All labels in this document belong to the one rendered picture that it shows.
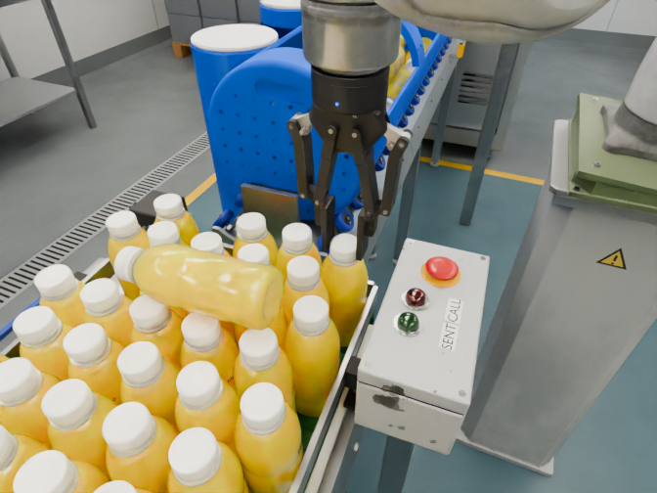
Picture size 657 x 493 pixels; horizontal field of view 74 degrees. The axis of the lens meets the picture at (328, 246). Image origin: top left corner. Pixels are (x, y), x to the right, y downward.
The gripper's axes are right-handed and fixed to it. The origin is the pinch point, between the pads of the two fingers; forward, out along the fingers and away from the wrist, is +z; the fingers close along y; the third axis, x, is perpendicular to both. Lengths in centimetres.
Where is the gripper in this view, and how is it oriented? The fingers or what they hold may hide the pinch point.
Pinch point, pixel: (345, 229)
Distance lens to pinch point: 54.9
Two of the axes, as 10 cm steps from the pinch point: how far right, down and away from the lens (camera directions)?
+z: 0.0, 7.6, 6.5
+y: -9.4, -2.2, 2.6
